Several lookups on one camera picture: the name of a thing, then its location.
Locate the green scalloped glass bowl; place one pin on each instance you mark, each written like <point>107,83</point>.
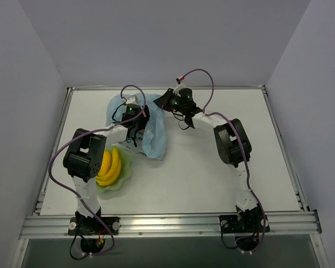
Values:
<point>125,172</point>

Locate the yellow fake banana bunch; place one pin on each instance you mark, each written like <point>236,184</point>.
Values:
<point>114,171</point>

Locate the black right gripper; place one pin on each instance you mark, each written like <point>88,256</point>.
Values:
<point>167,98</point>

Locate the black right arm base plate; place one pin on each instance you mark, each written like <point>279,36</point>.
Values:
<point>241,223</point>

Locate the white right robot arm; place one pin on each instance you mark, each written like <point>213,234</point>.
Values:
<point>233,147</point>

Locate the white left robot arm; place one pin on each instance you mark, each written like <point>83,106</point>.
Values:
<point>85,160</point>

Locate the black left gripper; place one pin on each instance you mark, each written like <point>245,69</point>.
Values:
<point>134,131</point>

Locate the front aluminium frame rail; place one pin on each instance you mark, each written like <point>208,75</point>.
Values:
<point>172,225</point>

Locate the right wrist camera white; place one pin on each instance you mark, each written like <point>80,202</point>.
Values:
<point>179,85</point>

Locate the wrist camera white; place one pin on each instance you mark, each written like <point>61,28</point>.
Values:
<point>179,85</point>
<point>132,100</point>

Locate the yellow fake mango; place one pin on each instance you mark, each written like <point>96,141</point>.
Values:
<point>106,163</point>

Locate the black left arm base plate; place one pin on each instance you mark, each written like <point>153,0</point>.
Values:
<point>88,226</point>

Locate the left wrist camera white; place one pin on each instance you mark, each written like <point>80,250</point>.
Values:
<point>132,100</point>

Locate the light blue plastic bag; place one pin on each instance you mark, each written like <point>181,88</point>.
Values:
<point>152,141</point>

